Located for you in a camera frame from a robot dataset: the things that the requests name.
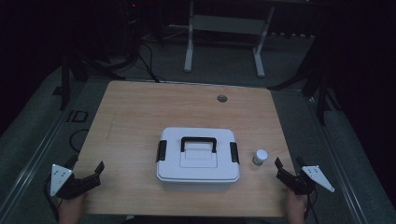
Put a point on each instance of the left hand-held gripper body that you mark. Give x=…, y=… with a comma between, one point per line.
x=62, y=182

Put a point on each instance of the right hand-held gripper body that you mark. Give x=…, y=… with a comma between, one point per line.
x=299, y=183

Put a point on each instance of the small white capped bottle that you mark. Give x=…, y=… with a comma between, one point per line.
x=260, y=157

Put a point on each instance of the person's right hand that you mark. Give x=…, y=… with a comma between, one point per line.
x=297, y=208

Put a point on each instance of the person's left hand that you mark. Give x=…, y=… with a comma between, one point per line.
x=71, y=210

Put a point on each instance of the black stand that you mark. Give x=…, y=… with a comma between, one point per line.
x=320, y=93
x=65, y=84

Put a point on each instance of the round table grommet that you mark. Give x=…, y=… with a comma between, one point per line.
x=222, y=98

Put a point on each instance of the white metal desk frame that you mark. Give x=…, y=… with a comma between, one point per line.
x=229, y=25

